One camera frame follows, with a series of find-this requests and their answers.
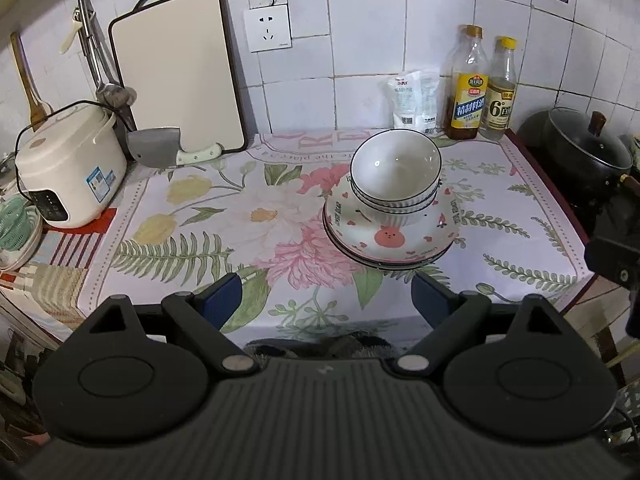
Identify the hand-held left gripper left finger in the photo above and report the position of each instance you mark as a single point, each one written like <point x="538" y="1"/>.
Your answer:
<point x="225" y="300"/>

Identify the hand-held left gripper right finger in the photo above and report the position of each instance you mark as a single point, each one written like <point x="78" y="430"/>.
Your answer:
<point x="432" y="300"/>

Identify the white plate sun print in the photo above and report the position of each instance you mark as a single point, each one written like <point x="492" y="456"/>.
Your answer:
<point x="440" y="252"/>

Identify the white plate dark rim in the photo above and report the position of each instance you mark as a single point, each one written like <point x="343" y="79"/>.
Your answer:
<point x="395" y="265"/>

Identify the pink bunny print plate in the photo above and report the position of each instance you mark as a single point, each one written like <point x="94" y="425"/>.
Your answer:
<point x="390" y="240"/>

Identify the white ribbed bowl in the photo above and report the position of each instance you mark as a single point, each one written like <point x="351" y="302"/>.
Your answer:
<point x="397" y="217"/>
<point x="395" y="160"/>
<point x="395" y="203"/>

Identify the floral tablecloth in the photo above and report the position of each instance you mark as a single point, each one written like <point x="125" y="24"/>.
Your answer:
<point x="200" y="220"/>

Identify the black cooking pot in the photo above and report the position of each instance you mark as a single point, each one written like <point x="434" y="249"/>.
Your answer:
<point x="565" y="170"/>

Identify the dark lid brown knob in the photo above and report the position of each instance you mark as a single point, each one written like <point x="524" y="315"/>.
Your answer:
<point x="587" y="140"/>

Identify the striped cloth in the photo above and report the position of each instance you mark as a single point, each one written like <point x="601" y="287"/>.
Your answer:
<point x="55" y="280"/>

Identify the yellow cap vinegar bottle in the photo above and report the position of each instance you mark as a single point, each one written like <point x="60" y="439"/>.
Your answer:
<point x="499" y="105"/>

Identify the gold cap sauce bottle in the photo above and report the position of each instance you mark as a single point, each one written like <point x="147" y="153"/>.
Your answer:
<point x="467" y="105"/>

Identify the white salt bag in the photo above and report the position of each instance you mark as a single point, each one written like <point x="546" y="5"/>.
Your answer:
<point x="412" y="102"/>

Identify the white dish under colander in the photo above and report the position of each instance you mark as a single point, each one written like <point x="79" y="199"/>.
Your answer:
<point x="27" y="257"/>

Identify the cream rice cooker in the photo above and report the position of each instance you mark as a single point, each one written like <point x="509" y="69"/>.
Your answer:
<point x="70" y="160"/>

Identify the green plastic colander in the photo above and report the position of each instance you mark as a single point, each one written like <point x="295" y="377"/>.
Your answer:
<point x="17" y="222"/>

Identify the metal ladle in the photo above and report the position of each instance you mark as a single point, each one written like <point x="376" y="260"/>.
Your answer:
<point x="115" y="94"/>

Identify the cream cutting board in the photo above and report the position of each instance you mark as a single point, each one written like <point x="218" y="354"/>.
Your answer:
<point x="175" y="70"/>

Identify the wooden spatula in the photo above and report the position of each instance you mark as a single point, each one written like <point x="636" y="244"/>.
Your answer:
<point x="37" y="107"/>

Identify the cream plastic spoon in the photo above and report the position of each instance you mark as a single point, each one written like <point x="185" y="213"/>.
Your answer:
<point x="70" y="35"/>

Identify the white wall socket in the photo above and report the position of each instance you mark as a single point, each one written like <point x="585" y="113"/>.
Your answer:
<point x="267" y="27"/>

